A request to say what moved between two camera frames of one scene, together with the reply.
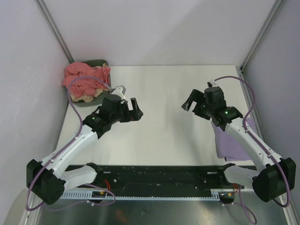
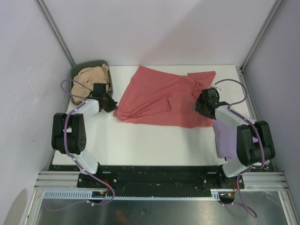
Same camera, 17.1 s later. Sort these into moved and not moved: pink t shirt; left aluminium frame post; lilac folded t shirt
Moved: pink t shirt
Not moved: lilac folded t shirt; left aluminium frame post
